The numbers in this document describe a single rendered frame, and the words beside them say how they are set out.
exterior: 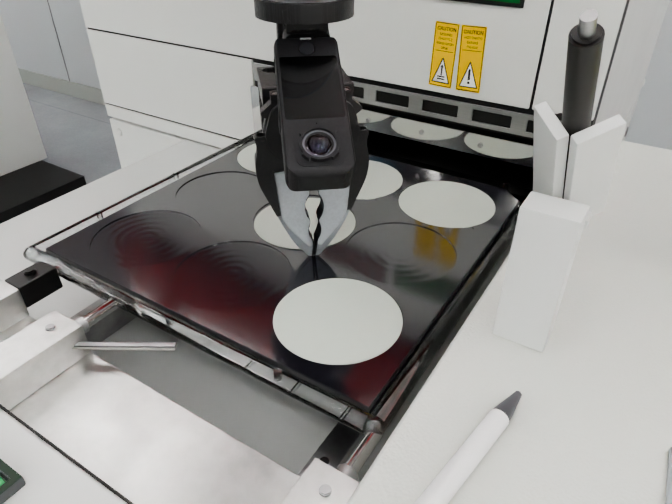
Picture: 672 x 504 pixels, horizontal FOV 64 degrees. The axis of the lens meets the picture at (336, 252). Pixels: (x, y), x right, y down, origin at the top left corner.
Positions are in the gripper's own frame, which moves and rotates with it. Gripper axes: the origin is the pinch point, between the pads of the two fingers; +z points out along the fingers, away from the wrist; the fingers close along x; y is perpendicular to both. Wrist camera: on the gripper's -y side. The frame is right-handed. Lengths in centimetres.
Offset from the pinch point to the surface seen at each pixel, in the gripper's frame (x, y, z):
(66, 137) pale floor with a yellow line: 100, 270, 91
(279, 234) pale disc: 2.7, 4.7, 1.4
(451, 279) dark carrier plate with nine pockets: -11.0, -5.0, 1.4
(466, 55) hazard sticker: -19.9, 18.1, -10.9
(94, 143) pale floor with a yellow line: 83, 258, 91
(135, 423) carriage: 14.4, -13.7, 3.5
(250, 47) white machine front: 2.6, 39.4, -7.6
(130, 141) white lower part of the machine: 25, 61, 13
